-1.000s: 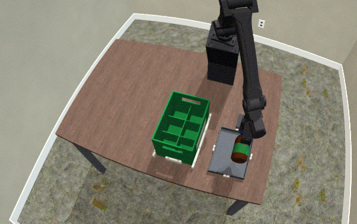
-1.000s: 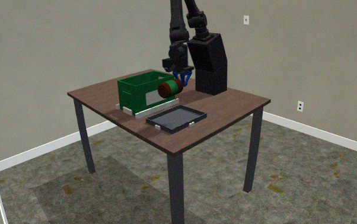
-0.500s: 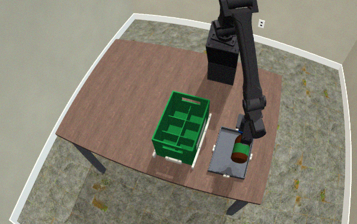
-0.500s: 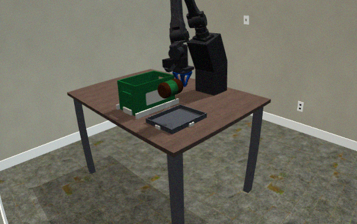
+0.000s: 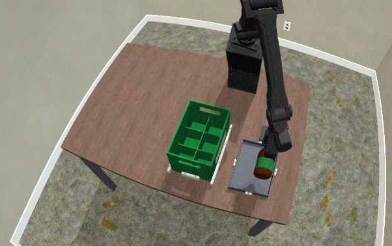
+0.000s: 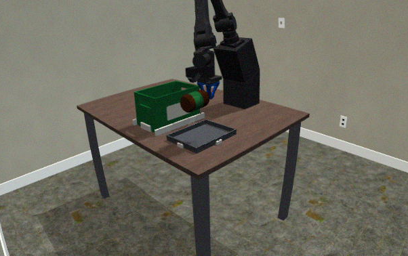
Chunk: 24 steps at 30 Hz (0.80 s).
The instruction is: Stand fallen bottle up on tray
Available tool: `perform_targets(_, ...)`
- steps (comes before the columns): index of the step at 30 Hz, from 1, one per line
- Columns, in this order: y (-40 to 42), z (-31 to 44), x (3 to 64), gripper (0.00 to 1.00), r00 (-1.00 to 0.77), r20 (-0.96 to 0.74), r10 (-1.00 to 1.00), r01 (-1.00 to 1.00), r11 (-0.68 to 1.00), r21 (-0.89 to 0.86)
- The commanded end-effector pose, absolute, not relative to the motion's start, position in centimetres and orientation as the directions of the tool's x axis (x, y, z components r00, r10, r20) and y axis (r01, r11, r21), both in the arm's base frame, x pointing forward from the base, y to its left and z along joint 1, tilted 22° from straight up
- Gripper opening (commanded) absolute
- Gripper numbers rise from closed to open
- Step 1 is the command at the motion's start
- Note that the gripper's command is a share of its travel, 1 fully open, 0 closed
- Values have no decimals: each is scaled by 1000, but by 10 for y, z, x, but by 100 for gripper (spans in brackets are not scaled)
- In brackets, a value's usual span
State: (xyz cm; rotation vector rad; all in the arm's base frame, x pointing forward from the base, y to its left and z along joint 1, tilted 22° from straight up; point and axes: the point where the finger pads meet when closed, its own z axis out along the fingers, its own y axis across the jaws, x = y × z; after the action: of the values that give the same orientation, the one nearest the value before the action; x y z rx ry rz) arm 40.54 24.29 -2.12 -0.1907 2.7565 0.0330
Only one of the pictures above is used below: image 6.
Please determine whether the green and brown bottle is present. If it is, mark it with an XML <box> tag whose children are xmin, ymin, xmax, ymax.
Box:
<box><xmin>180</xmin><ymin>90</ymin><xmax>209</xmax><ymax>112</ymax></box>

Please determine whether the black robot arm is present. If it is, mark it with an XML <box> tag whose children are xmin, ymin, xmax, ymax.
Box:
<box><xmin>186</xmin><ymin>0</ymin><xmax>245</xmax><ymax>83</ymax></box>

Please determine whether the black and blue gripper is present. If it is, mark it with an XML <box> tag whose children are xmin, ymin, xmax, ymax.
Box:
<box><xmin>197</xmin><ymin>64</ymin><xmax>222</xmax><ymax>100</ymax></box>

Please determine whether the green bottle crate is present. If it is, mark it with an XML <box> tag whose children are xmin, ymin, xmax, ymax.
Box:
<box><xmin>134</xmin><ymin>81</ymin><xmax>200</xmax><ymax>132</ymax></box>

